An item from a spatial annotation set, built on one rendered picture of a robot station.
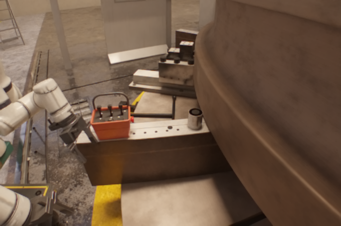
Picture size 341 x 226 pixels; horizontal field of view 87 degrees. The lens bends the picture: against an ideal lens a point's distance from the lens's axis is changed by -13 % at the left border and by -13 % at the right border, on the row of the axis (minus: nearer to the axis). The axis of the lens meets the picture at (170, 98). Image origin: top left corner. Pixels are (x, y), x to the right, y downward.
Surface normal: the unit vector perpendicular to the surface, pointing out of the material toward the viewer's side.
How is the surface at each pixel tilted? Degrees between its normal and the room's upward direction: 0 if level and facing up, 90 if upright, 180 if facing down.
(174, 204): 0
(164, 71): 90
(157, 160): 90
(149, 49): 37
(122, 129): 97
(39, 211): 25
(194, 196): 0
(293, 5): 90
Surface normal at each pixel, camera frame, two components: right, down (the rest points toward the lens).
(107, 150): 0.14, 0.52
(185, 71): -0.25, 0.51
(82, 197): 0.00, -0.85
